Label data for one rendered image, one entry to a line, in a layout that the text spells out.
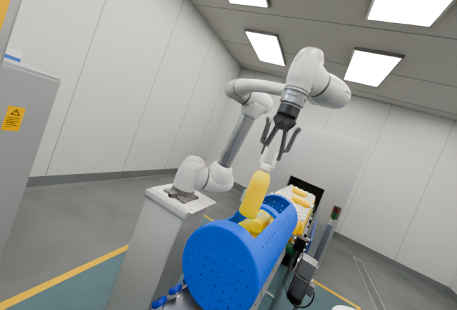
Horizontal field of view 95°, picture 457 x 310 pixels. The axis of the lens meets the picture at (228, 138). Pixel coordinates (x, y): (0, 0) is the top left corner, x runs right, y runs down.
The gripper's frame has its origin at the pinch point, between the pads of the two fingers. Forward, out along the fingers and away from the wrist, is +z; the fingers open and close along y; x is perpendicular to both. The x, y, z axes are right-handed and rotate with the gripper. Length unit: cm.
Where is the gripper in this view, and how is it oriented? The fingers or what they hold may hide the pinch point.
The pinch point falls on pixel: (269, 158)
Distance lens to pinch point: 78.3
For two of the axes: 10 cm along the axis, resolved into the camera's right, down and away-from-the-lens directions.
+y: 8.2, 3.4, -4.5
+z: -3.6, 9.3, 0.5
